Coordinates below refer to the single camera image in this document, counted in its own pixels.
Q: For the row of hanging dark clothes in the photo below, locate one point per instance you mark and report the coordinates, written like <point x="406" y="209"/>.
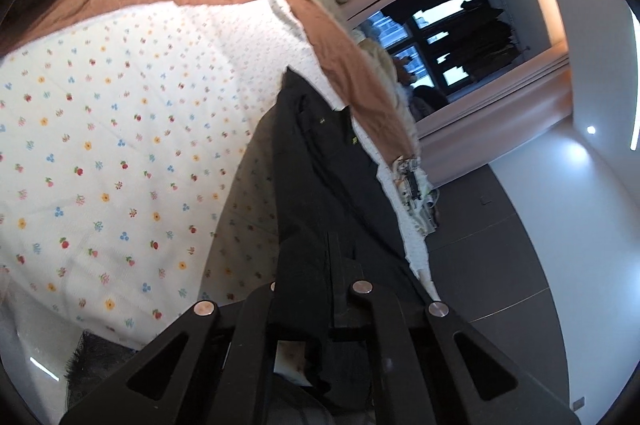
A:
<point x="480" y="35"/>

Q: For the blue shaggy rug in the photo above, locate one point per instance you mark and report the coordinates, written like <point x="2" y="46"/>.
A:
<point x="95" y="355"/>

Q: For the beige comforter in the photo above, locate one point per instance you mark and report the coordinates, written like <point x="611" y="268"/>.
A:
<point x="377" y="57"/>

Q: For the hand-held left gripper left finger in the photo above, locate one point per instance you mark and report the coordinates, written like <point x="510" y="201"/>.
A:
<point x="250" y="330"/>

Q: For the black jacket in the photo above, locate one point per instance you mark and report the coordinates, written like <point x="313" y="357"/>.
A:
<point x="320" y="165"/>

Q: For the pile of white clothes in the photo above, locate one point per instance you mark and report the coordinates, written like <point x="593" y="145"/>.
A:
<point x="420" y="215"/>

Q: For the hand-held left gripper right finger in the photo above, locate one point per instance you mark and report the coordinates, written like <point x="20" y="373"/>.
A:
<point x="390" y="330"/>

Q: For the floral white bed sheet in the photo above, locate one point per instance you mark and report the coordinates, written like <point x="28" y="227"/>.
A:
<point x="100" y="130"/>

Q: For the window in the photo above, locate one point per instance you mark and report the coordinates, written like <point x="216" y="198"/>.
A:
<point x="450" y="40"/>

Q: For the wall socket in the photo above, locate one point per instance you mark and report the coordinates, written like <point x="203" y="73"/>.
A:
<point x="577" y="403"/>

